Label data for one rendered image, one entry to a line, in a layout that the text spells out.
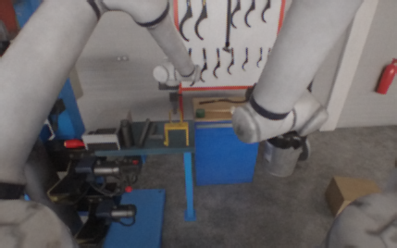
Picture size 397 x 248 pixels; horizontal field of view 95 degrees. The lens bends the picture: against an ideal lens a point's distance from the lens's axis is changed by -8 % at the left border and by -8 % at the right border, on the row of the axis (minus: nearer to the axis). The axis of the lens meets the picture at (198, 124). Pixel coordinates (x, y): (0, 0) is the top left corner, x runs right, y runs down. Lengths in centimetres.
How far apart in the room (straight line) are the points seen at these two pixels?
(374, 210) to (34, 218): 42
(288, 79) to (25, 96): 46
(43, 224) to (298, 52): 41
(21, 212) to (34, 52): 29
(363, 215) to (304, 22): 26
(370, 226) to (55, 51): 58
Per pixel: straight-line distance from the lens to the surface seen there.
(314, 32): 33
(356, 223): 31
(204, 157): 228
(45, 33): 51
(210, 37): 294
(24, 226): 32
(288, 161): 271
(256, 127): 41
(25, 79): 47
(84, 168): 149
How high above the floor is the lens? 189
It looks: 30 degrees down
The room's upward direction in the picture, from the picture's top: 1 degrees counter-clockwise
